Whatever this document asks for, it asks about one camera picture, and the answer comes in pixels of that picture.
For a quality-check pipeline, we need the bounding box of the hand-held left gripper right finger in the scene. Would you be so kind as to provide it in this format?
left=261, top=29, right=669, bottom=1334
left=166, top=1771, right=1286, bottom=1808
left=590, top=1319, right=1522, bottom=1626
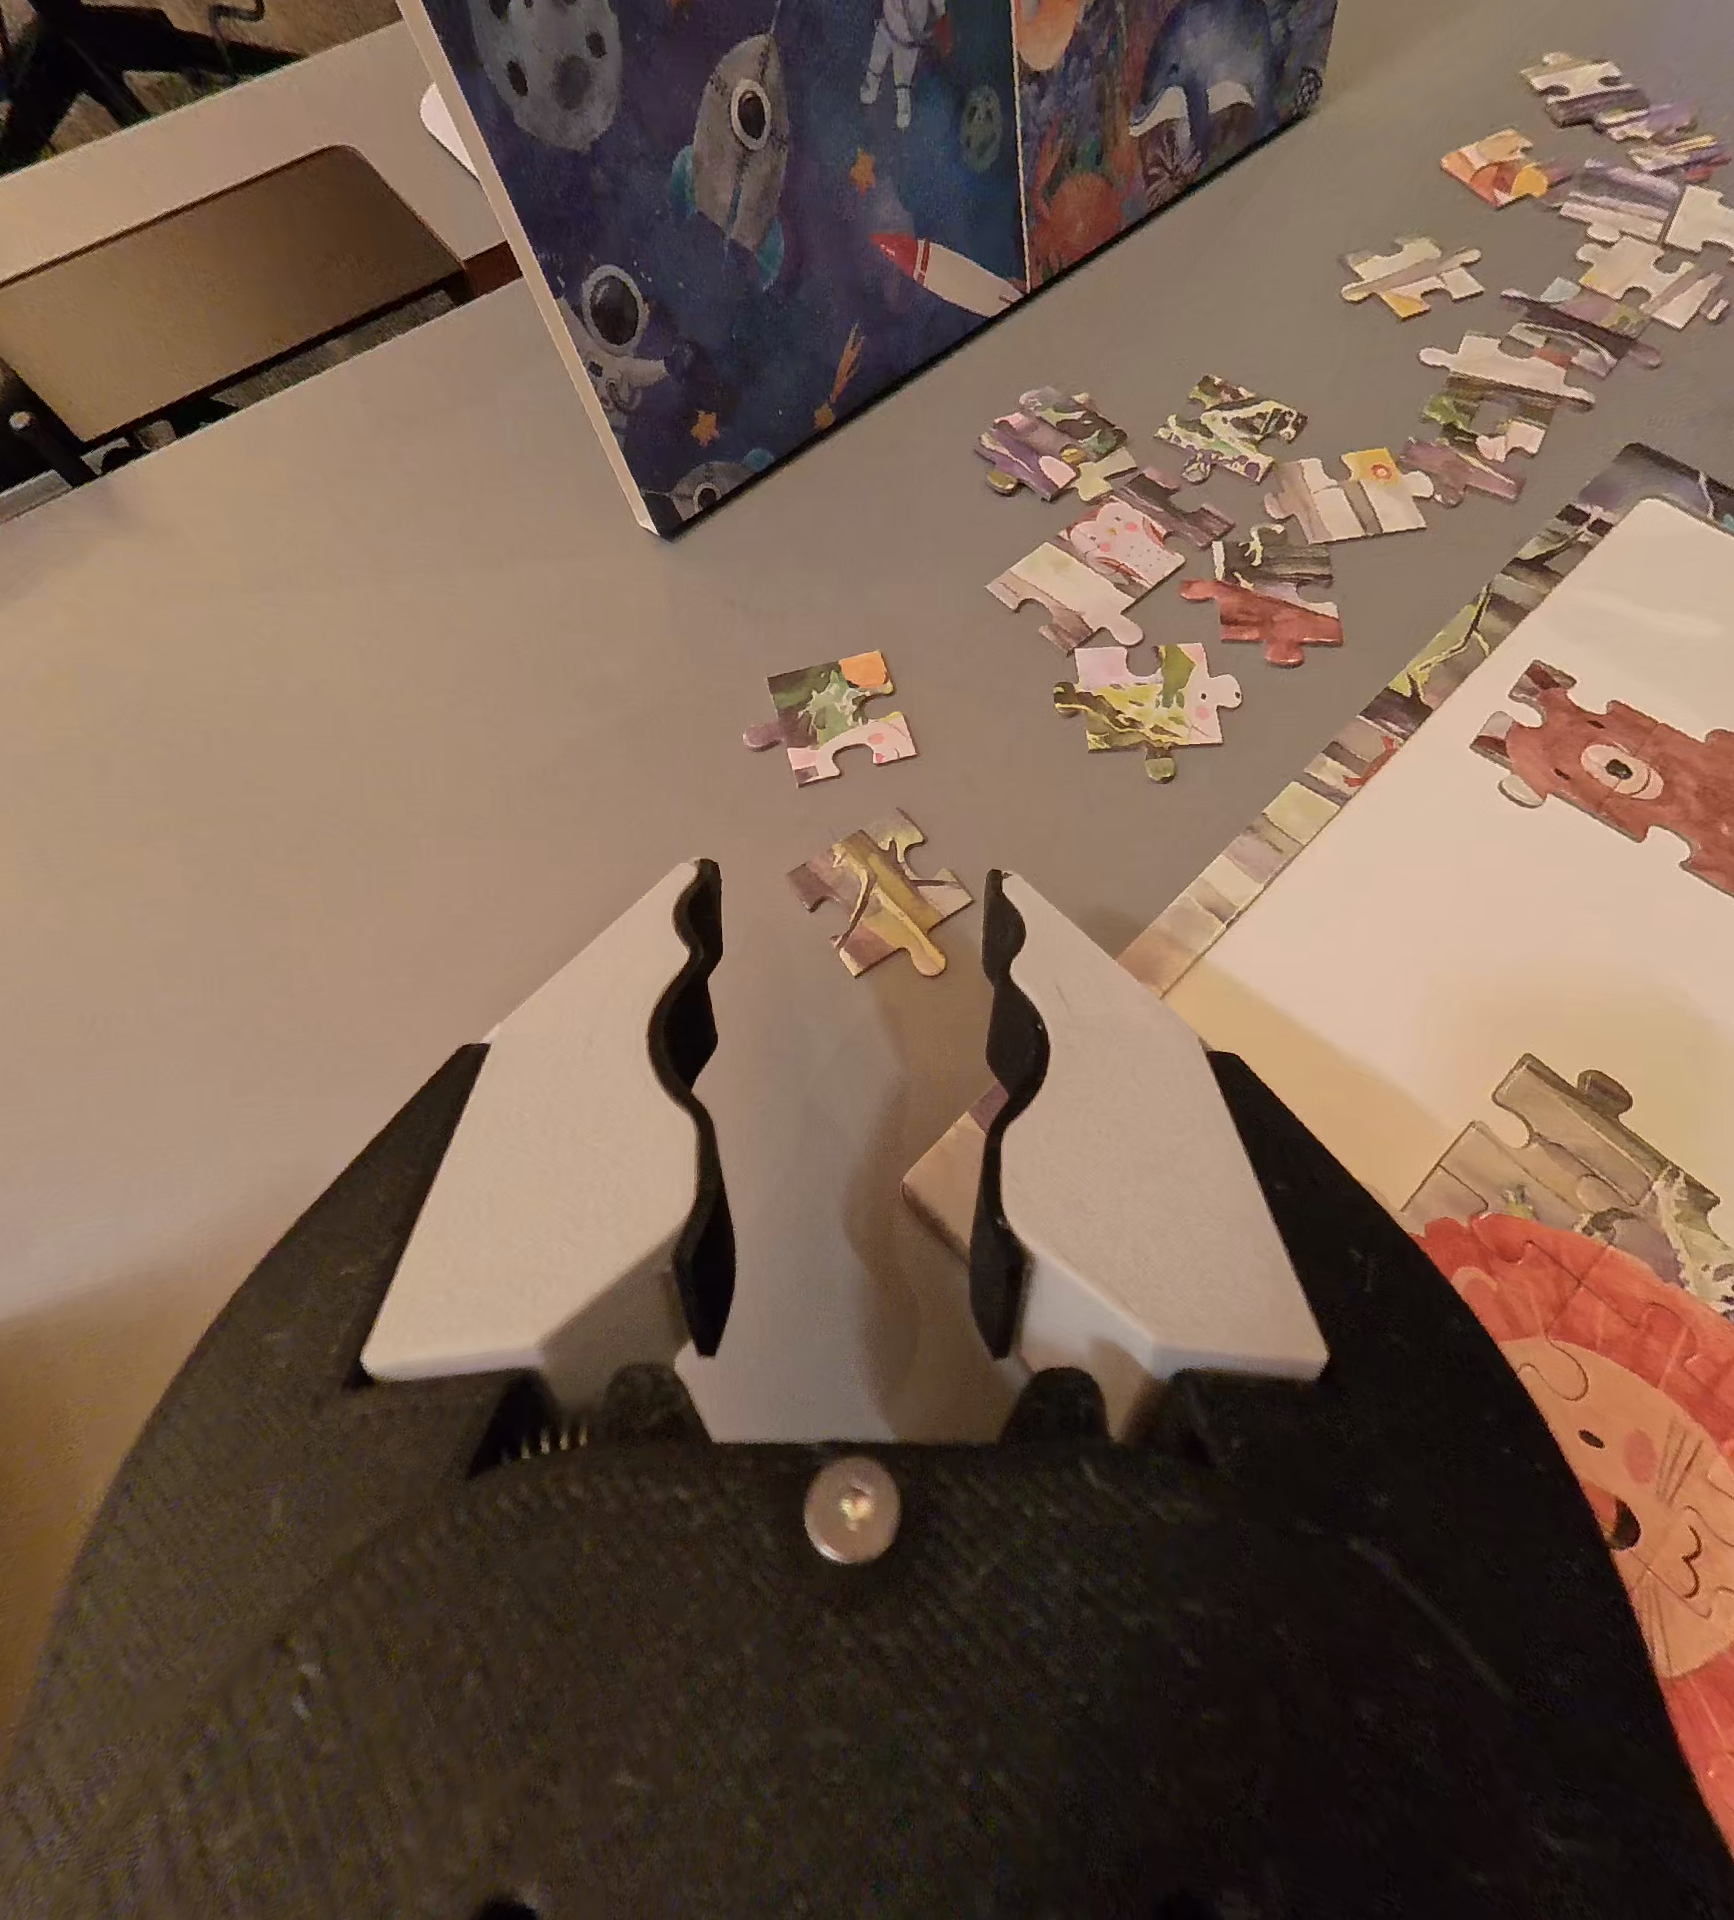
left=970, top=866, right=1334, bottom=1437

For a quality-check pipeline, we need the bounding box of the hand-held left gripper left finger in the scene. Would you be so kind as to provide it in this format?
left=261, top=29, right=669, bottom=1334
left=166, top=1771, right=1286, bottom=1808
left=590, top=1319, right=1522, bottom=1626
left=357, top=859, right=738, bottom=1385

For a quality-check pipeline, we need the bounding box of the lion jigsaw puzzle board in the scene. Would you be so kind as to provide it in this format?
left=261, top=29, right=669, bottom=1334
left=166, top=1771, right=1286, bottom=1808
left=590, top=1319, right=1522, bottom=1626
left=904, top=442, right=1734, bottom=1920

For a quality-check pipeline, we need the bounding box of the tree branch puzzle piece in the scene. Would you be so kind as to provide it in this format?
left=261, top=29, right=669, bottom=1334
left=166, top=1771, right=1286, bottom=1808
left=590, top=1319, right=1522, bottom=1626
left=787, top=809, right=974, bottom=978

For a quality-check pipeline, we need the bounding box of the pile of puzzle pieces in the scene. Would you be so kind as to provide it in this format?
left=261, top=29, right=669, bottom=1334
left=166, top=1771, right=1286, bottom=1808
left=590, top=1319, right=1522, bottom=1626
left=975, top=51, right=1734, bottom=785

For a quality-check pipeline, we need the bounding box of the dark green white puzzle piece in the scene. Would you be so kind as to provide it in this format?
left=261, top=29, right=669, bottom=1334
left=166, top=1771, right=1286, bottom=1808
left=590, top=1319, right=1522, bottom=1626
left=1156, top=376, right=1311, bottom=485

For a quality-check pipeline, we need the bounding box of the orange corner puzzle piece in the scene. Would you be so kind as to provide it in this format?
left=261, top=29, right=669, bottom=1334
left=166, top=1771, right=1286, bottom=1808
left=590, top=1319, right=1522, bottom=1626
left=746, top=650, right=919, bottom=785

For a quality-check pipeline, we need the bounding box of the joined brown bear puzzle section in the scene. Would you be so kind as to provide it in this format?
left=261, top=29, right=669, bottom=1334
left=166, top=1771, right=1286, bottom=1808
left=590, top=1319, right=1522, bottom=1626
left=1472, top=659, right=1734, bottom=966

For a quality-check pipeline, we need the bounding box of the space print puzzle box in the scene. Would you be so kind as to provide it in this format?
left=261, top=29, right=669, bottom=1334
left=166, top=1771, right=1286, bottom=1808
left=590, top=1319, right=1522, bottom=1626
left=401, top=0, right=1341, bottom=540

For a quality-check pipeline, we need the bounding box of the black office chair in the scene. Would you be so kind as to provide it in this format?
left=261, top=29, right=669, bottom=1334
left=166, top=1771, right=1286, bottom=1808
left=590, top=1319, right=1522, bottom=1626
left=0, top=0, right=314, bottom=174

